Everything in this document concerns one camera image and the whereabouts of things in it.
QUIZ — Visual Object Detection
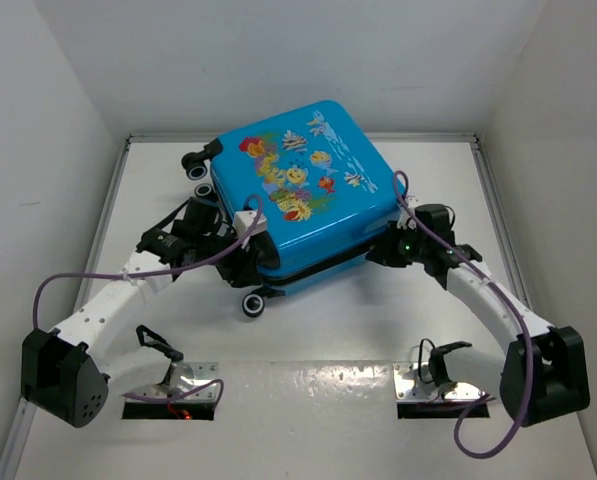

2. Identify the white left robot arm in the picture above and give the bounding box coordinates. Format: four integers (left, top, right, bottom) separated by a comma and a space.
20, 209, 266, 428

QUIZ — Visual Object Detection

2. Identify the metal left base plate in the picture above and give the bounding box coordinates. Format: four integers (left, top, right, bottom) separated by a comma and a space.
124, 362, 224, 405

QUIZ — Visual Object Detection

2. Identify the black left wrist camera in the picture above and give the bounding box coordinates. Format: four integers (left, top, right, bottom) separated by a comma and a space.
136, 197, 221, 268

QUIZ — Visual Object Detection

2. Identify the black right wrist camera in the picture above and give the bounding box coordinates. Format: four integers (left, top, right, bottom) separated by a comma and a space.
414, 204, 483, 262

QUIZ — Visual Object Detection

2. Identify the dark blue suitcase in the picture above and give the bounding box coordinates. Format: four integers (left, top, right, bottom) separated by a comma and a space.
181, 100, 399, 318

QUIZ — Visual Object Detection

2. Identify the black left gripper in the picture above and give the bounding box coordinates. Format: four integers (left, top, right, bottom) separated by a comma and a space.
193, 221, 260, 285

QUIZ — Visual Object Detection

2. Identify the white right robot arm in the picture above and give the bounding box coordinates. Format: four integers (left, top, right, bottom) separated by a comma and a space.
366, 204, 590, 427

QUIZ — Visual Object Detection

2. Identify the metal base plate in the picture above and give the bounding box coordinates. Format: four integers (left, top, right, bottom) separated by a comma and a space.
392, 362, 485, 405
124, 362, 224, 405

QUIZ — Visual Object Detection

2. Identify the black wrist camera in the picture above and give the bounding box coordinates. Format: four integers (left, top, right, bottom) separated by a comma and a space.
414, 204, 483, 262
136, 197, 221, 268

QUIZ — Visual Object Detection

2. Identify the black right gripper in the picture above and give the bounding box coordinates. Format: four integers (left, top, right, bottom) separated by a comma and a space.
369, 220, 429, 268

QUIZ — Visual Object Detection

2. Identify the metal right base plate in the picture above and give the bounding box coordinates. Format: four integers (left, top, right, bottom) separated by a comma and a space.
392, 362, 485, 405

